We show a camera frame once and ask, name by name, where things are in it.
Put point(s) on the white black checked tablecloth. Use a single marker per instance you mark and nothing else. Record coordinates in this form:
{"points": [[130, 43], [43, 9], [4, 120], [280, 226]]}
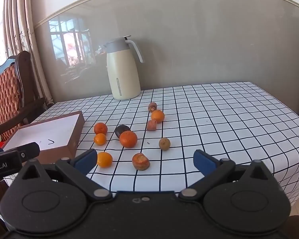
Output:
{"points": [[214, 119]]}

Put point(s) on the blue padded chair back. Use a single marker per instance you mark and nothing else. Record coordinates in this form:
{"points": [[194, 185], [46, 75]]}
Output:
{"points": [[2, 67]]}

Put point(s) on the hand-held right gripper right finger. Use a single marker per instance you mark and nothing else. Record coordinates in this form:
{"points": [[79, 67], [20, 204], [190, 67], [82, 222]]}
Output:
{"points": [[204, 161]]}

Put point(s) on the reddish cut fruit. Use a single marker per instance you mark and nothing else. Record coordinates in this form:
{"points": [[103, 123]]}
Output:
{"points": [[140, 161]]}

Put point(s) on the brown cardboard box white inside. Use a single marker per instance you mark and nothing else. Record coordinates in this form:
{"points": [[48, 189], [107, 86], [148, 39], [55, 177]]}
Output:
{"points": [[52, 132]]}

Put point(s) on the cream thermos jug grey lid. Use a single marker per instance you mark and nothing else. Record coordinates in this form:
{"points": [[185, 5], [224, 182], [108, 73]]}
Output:
{"points": [[123, 74]]}

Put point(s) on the small yellow-orange mandarin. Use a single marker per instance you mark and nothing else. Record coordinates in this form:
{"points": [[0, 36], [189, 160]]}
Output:
{"points": [[100, 139], [105, 159]]}

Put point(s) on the dark orange mandarin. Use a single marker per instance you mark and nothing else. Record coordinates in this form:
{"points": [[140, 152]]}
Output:
{"points": [[101, 128]]}

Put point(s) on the beige patterned curtain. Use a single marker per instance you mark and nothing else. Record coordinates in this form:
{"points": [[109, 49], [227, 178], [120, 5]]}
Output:
{"points": [[27, 17]]}

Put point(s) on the large orange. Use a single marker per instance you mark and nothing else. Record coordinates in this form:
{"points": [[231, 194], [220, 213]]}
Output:
{"points": [[128, 139]]}

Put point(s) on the pink sausage piece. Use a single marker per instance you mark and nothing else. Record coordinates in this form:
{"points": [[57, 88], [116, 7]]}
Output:
{"points": [[152, 125]]}

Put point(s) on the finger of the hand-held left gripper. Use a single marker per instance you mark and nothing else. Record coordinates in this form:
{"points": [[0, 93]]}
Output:
{"points": [[30, 150]]}

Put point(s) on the brown mushroom toy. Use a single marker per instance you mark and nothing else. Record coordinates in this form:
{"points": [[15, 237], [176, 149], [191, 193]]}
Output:
{"points": [[152, 107]]}

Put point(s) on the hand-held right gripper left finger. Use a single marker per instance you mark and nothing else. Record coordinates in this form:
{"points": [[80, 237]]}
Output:
{"points": [[86, 160]]}

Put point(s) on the wooden chair orange woven back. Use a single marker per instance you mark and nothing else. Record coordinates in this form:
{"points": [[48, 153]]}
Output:
{"points": [[27, 79]]}

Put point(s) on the dark brown water chestnut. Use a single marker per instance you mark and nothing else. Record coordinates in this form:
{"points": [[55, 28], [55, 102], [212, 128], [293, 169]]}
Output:
{"points": [[120, 129]]}

